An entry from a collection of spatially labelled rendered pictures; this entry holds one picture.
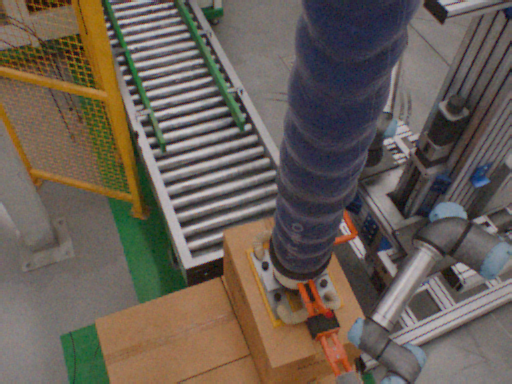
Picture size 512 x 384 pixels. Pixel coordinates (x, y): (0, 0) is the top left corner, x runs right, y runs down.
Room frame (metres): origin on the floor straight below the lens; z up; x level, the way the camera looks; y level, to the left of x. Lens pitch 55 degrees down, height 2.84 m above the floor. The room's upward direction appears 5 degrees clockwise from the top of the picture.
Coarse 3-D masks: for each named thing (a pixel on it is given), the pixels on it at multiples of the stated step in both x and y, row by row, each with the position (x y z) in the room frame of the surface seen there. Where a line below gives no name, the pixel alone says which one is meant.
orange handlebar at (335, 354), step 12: (348, 216) 1.16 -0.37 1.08; (348, 228) 1.11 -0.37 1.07; (336, 240) 1.04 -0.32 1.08; (348, 240) 1.05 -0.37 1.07; (300, 288) 0.83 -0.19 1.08; (312, 288) 0.83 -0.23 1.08; (312, 312) 0.74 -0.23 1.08; (324, 336) 0.66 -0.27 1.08; (336, 336) 0.66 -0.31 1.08; (324, 348) 0.62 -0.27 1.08; (336, 348) 0.62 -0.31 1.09; (336, 360) 0.58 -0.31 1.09; (336, 372) 0.54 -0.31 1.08
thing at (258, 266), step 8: (264, 248) 1.05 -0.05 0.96; (248, 256) 1.01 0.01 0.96; (256, 264) 0.97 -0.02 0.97; (264, 264) 0.96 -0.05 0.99; (256, 272) 0.94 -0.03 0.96; (256, 280) 0.91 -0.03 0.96; (264, 288) 0.87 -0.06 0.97; (264, 296) 0.84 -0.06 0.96; (272, 296) 0.84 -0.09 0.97; (280, 296) 0.83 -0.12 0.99; (288, 296) 0.85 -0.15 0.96; (272, 304) 0.81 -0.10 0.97; (288, 304) 0.81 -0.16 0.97; (272, 312) 0.78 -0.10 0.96; (272, 320) 0.75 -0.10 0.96; (280, 320) 0.75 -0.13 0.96
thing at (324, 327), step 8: (320, 312) 0.74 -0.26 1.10; (312, 320) 0.71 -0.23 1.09; (320, 320) 0.71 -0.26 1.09; (328, 320) 0.71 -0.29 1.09; (336, 320) 0.71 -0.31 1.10; (312, 328) 0.68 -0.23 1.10; (320, 328) 0.68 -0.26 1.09; (328, 328) 0.69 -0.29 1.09; (336, 328) 0.68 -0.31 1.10; (312, 336) 0.66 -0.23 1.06; (320, 336) 0.65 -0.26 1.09; (328, 336) 0.67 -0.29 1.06
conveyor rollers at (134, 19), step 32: (128, 0) 3.19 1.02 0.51; (160, 0) 3.20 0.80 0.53; (128, 32) 2.83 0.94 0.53; (160, 32) 2.84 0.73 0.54; (160, 64) 2.56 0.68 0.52; (192, 64) 2.56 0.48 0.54; (160, 96) 2.28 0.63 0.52; (192, 96) 2.28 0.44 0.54; (192, 128) 2.02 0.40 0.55; (160, 160) 1.77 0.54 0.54; (192, 160) 1.81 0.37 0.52; (224, 160) 1.81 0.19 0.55; (256, 160) 1.83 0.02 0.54; (224, 192) 1.61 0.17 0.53; (256, 192) 1.61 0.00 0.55; (224, 224) 1.41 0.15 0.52
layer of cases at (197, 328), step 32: (192, 288) 1.04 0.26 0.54; (224, 288) 1.06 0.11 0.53; (96, 320) 0.84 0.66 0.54; (128, 320) 0.86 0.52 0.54; (160, 320) 0.87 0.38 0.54; (192, 320) 0.88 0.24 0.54; (224, 320) 0.90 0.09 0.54; (128, 352) 0.71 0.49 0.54; (160, 352) 0.73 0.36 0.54; (192, 352) 0.74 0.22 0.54; (224, 352) 0.75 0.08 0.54
